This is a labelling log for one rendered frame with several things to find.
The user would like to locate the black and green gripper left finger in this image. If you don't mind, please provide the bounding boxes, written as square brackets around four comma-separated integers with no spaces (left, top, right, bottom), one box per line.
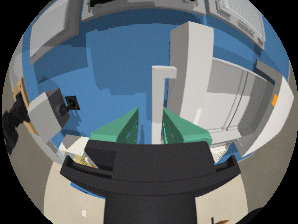
[88,107,139,144]

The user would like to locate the blue bench mat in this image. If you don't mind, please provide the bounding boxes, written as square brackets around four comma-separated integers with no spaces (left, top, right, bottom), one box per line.
[22,0,289,149]

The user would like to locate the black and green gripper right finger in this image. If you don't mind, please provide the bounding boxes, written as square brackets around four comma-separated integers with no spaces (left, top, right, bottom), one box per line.
[162,107,212,147]

